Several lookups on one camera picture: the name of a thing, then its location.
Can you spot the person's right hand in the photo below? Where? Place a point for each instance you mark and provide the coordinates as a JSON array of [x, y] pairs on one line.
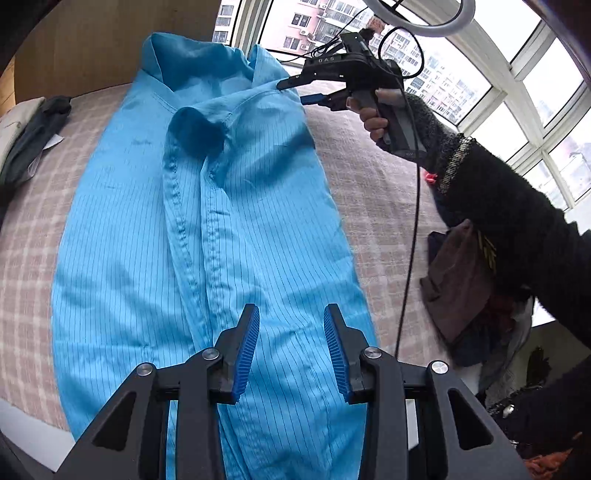
[[376, 120]]

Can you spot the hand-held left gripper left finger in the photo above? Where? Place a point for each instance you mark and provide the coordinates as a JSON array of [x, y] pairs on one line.
[[244, 355]]

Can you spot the pink plaid blanket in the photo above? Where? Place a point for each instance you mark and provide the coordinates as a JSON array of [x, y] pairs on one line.
[[378, 194]]

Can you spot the beige folded garment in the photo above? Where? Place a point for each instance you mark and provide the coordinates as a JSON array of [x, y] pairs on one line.
[[14, 124]]

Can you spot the blue striped jacket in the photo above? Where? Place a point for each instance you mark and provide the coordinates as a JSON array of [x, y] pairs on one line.
[[184, 254]]

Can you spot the dark grey folded garment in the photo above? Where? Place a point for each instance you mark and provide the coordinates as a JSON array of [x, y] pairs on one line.
[[37, 134]]

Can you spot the brown garment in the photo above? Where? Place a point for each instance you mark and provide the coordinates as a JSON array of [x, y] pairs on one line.
[[457, 286]]

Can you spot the person's torso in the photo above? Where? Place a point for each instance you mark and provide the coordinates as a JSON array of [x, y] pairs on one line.
[[554, 415]]

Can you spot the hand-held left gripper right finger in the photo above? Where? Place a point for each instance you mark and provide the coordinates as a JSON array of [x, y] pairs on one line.
[[334, 355]]

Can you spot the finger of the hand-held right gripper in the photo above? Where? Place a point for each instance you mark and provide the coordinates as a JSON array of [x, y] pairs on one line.
[[300, 79], [318, 98]]

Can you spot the light wooden board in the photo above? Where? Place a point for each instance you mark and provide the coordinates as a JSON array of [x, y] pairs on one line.
[[115, 41]]

